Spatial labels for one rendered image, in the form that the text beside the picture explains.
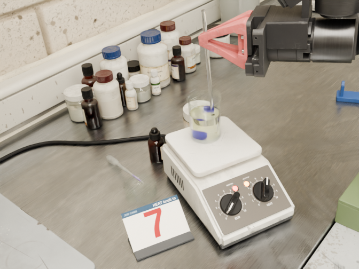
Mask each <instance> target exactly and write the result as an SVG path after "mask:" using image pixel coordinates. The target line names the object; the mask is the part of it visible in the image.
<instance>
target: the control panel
mask: <svg viewBox="0 0 359 269"><path fill-rule="evenodd" d="M266 177H268V178H269V179H270V185H271V186H272V188H273V190H274V195H273V197H272V199H271V200H270V201H268V202H262V201H259V200H258V199H256V198H255V196H254V194H253V186H254V185H255V184H256V183H257V182H259V181H263V180H264V178H266ZM245 181H247V182H249V186H245V185H244V182H245ZM233 186H237V187H238V190H237V191H234V190H233V189H232V188H233ZM234 192H239V193H240V197H239V199H240V200H241V203H242V208H241V211H240V212H239V213H238V214H237V215H234V216H230V215H227V214H225V213H224V212H223V211H222V209H221V207H220V201H221V198H222V197H223V196H225V195H227V194H234ZM202 193H203V195H204V197H205V199H206V201H207V203H208V205H209V207H210V209H211V211H212V213H213V215H214V217H215V219H216V221H217V223H218V225H219V227H220V229H221V231H222V233H223V235H227V234H230V233H232V232H234V231H237V230H239V229H241V228H243V227H246V226H248V225H250V224H252V223H255V222H257V221H259V220H261V219H264V218H267V217H269V216H271V215H273V214H276V213H278V212H280V211H282V210H285V209H287V208H289V207H291V204H290V202H289V200H288V199H287V197H286V195H285V193H284V192H283V190H282V188H281V186H280V185H279V183H278V181H277V179H276V178H275V176H274V174H273V173H272V171H271V169H270V168H269V166H268V165H265V166H263V167H260V168H257V169H255V170H252V171H250V172H247V173H245V174H242V175H240V176H237V177H234V178H232V179H229V180H226V181H224V182H222V183H219V184H216V185H214V186H211V187H209V188H206V189H203V190H202Z"/></svg>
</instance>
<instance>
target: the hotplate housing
mask: <svg viewBox="0 0 359 269"><path fill-rule="evenodd" d="M161 149H162V157H163V166H164V172H165V173H166V175H167V176H168V178H169V179H170V181H171V182H172V183H173V184H174V186H175V187H176V188H177V190H178V191H179V192H180V194H181V195H182V196H183V198H184V199H185V201H186V202H187V203H188V205H189V206H190V207H191V209H192V210H193V211H194V213H195V214H196V215H197V217H198V218H199V219H200V221H201V222H202V223H203V225H204V226H205V227H206V228H207V230H208V231H209V232H210V234H211V235H212V237H213V238H214V239H215V241H216V242H217V243H218V245H219V246H220V247H221V249H224V248H226V247H229V246H231V245H233V244H235V243H237V242H240V241H242V240H244V239H246V238H249V237H251V236H253V235H255V234H258V233H260V232H262V231H265V230H267V229H269V228H271V227H274V226H276V225H278V224H280V223H282V222H285V221H287V220H289V219H291V218H292V216H293V215H294V207H295V206H294V204H293V202H292V201H291V199H290V197H289V196H288V194H287V192H286V190H285V188H284V187H283V185H282V183H281V182H280V180H279V178H278V177H277V175H276V173H275V172H274V170H273V168H272V166H271V164H270V163H269V161H268V160H267V159H266V158H265V157H264V156H262V155H261V154H260V155H258V156H256V157H253V158H251V159H248V160H246V161H242V162H240V163H237V164H235V165H232V166H230V167H227V168H224V169H222V170H219V171H216V172H213V173H210V174H208V175H206V176H203V177H196V176H194V175H193V174H192V173H191V171H190V170H189V169H188V168H187V167H186V166H185V164H184V163H183V162H182V161H181V160H180V158H179V157H178V156H177V155H176V154H175V152H174V151H173V150H172V149H171V148H170V147H169V145H168V144H164V145H163V147H162V148H161ZM265 165H268V166H269V168H270V169H271V171H272V173H273V174H274V176H275V178H276V179H277V181H278V183H279V185H280V186H281V188H282V190H283V192H284V193H285V195H286V197H287V199H288V200H289V202H290V204H291V207H289V208H287V209H285V210H282V211H280V212H278V213H276V214H273V215H271V216H269V217H267V218H264V219H261V220H259V221H257V222H255V223H252V224H250V225H248V226H246V227H243V228H241V229H239V230H237V231H234V232H232V233H230V234H227V235H223V233H222V231H221V229H220V227H219V225H218V223H217V221H216V219H215V217H214V215H213V213H212V211H211V209H210V207H209V205H208V203H207V201H206V199H205V197H204V195H203V193H202V190H203V189H206V188H209V187H211V186H214V185H216V184H219V183H222V182H224V181H226V180H229V179H232V178H234V177H237V176H240V175H242V174H245V173H247V172H250V171H252V170H255V169H257V168H260V167H263V166H265Z"/></svg>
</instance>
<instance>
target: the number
mask: <svg viewBox="0 0 359 269"><path fill-rule="evenodd" d="M125 222H126V225H127V228H128V231H129V234H130V237H131V240H132V243H133V246H134V247H137V246H140V245H142V244H145V243H148V242H150V241H153V240H156V239H158V238H161V237H163V236H166V235H169V234H171V233H175V232H177V231H180V230H183V229H185V228H187V226H186V223H185V220H184V217H183V215H182V212H181V209H180V207H179V204H178V202H177V200H176V201H173V202H169V203H166V204H164V205H161V206H158V207H155V208H153V209H150V210H146V211H144V212H141V213H138V214H135V215H133V216H130V217H127V218H125Z"/></svg>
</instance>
